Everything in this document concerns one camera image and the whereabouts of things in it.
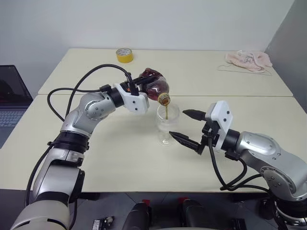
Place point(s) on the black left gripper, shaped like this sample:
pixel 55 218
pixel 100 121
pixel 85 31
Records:
pixel 127 85

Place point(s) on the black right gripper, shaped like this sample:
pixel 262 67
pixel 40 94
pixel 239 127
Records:
pixel 211 133

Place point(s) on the clear bottle with dark drink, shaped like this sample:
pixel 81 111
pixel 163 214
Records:
pixel 157 86

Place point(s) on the clear wine glass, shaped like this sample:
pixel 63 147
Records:
pixel 168 129

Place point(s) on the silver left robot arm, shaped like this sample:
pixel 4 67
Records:
pixel 79 119

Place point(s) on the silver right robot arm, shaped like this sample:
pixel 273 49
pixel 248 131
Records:
pixel 268 153

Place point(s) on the yellow tape roll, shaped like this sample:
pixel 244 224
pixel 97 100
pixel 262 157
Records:
pixel 124 57

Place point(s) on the pink cloth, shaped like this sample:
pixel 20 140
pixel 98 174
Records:
pixel 249 61

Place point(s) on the dark rounded shape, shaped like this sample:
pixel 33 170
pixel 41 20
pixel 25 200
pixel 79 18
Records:
pixel 140 218

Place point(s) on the small black box device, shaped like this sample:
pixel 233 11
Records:
pixel 103 224

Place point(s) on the dark laptop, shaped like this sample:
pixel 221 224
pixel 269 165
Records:
pixel 10 95

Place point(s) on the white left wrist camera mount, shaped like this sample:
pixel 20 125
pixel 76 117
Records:
pixel 135 103

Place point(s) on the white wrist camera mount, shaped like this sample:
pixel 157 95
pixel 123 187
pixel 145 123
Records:
pixel 224 119
pixel 135 103

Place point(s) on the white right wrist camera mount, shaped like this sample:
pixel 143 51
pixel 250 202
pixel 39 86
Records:
pixel 224 119

